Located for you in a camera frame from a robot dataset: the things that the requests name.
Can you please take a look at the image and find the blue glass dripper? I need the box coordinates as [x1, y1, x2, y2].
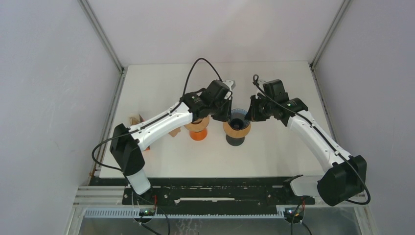
[228, 109, 250, 130]

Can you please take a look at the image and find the wooden dripper ring holder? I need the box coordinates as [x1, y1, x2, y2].
[184, 116, 210, 132]

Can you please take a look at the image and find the wooden dripper ring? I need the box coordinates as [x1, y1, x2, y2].
[223, 121, 252, 139]

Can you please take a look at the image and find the orange glass carafe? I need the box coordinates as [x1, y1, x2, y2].
[189, 128, 208, 141]

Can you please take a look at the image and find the red black carafe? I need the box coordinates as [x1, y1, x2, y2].
[226, 135, 245, 146]

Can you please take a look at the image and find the brown paper coffee filter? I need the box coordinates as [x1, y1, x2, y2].
[169, 127, 181, 137]

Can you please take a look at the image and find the orange coffee filter box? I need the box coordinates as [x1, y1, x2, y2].
[129, 113, 151, 152]

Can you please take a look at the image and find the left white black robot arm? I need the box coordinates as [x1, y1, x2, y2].
[109, 80, 236, 204]

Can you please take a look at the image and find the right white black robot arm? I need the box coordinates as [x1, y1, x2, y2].
[245, 74, 371, 206]

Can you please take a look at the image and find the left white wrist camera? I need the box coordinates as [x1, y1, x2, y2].
[223, 80, 236, 91]

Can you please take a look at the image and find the left black camera cable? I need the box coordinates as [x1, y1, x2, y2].
[91, 57, 224, 172]

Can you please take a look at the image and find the black camera cable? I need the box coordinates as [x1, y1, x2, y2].
[91, 57, 224, 172]
[252, 74, 371, 235]

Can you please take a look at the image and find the right black camera cable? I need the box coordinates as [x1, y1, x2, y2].
[252, 74, 371, 235]

